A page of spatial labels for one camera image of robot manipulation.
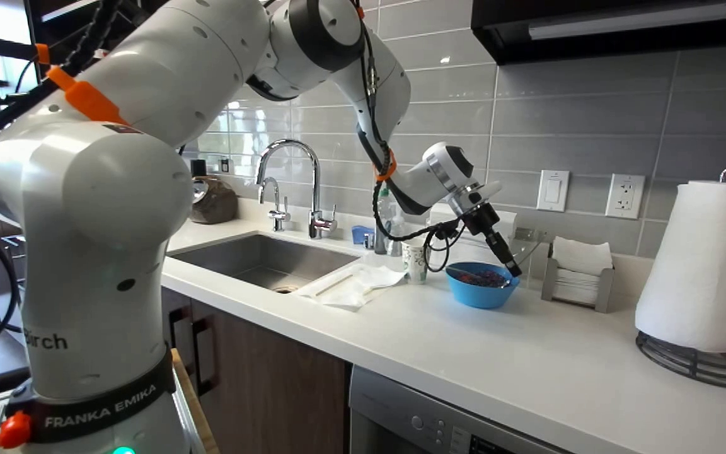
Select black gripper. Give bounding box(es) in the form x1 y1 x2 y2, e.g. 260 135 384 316
463 195 522 277

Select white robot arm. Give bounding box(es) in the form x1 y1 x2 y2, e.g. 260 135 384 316
0 0 514 454

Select colourful cereal pieces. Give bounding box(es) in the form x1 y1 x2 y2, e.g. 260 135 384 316
449 267 508 289

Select blue bowl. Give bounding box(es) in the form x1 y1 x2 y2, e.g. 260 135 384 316
445 262 519 310

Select white paper coffee cup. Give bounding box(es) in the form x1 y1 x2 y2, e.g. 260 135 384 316
403 245 426 282

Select dish soap bottle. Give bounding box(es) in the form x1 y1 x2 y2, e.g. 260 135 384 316
373 190 401 257

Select napkin holder with napkins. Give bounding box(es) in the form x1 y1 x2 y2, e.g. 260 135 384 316
542 237 614 314

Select blue sponge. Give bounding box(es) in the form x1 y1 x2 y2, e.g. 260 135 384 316
350 224 373 247

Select white cloth on counter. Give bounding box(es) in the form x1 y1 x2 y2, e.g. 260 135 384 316
296 257 406 314

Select white electrical outlet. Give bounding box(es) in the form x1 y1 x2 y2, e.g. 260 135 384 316
605 174 645 219

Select chrome kitchen faucet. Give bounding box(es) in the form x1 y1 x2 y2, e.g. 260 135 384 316
255 140 335 241

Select black range hood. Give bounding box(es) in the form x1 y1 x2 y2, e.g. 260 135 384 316
470 0 726 65

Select stainless steel sink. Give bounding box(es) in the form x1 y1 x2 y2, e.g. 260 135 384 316
175 234 353 296

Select stainless dishwasher control panel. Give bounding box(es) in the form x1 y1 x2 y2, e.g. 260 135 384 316
347 366 570 454

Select white paper towel roll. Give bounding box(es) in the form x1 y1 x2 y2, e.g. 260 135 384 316
635 183 726 353

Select dark object behind sink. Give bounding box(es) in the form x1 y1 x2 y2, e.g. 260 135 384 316
188 176 238 224

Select wooden cabinet door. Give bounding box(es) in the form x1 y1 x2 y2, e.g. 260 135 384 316
161 291 350 454

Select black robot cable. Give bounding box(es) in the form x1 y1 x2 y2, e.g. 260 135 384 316
353 0 465 275

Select white light switch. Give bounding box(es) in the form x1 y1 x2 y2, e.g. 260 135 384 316
536 169 570 213

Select black wire towel holder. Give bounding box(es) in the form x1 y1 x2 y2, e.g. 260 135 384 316
635 333 726 388

